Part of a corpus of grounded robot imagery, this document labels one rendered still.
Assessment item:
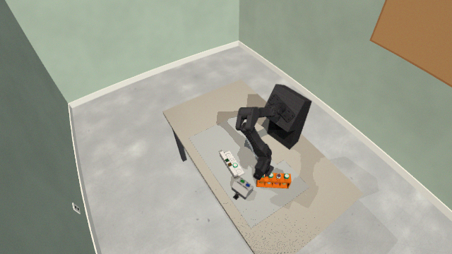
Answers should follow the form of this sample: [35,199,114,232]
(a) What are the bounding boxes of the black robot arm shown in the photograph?
[235,94,295,180]

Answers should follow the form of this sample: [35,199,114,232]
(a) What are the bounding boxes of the orange tube holder block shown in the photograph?
[256,173,291,188]

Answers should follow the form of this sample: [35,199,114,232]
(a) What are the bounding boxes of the white tray with four round nests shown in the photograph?
[220,151,244,179]

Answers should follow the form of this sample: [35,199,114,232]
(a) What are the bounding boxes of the grey control panel with blue and green buttons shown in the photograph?
[232,178,254,200]

